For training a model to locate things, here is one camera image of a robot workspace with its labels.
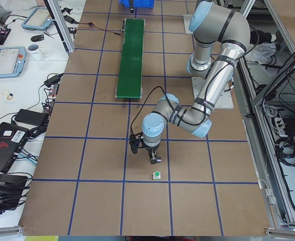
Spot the black laptop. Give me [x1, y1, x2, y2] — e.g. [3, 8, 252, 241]
[0, 122, 30, 173]

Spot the green conveyor belt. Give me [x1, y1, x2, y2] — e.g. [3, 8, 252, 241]
[116, 18, 145, 99]

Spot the green push button switch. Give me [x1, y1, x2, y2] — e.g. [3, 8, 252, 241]
[152, 171, 161, 180]

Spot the white mug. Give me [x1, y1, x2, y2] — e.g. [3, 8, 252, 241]
[28, 44, 47, 61]

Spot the near teach pendant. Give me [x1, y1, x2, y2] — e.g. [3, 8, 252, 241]
[0, 46, 27, 78]

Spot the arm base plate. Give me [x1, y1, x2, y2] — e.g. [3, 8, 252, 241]
[183, 15, 193, 34]
[190, 76, 235, 110]

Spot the far teach pendant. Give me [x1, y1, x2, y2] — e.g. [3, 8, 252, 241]
[21, 8, 53, 31]

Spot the aluminium frame post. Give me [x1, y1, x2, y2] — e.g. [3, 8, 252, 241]
[44, 0, 75, 54]

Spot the red black wire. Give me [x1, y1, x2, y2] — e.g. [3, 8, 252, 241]
[76, 24, 124, 36]

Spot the blue plastic bin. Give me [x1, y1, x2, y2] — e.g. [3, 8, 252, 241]
[118, 0, 155, 8]

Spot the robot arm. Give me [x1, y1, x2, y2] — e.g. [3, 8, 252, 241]
[129, 1, 250, 164]

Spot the black power adapter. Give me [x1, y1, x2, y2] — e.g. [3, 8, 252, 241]
[15, 109, 49, 126]

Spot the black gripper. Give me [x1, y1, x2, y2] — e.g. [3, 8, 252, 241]
[147, 147, 162, 165]

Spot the teach pendant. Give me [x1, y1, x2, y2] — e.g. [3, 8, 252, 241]
[21, 8, 53, 31]
[0, 46, 27, 78]

